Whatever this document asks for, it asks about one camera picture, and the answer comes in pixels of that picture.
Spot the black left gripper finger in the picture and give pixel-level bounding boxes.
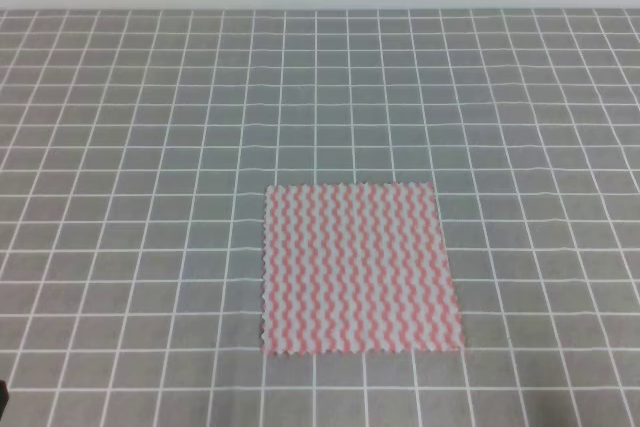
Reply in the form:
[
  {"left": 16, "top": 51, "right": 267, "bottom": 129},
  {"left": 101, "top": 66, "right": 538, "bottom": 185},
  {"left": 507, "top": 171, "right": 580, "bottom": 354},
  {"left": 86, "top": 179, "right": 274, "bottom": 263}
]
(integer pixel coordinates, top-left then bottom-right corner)
[{"left": 0, "top": 380, "right": 9, "bottom": 419}]

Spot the pink striped towel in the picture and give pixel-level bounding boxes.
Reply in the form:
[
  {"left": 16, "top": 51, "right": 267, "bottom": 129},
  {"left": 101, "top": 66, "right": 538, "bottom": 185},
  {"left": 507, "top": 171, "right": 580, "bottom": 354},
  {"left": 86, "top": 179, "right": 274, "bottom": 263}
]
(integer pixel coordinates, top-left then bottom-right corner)
[{"left": 261, "top": 182, "right": 464, "bottom": 355}]

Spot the grey checked tablecloth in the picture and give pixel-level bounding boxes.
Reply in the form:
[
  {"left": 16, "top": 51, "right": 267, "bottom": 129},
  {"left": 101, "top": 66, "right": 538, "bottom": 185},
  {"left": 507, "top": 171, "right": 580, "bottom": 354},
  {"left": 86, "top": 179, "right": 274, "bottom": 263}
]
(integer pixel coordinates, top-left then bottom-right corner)
[{"left": 1, "top": 9, "right": 639, "bottom": 426}]

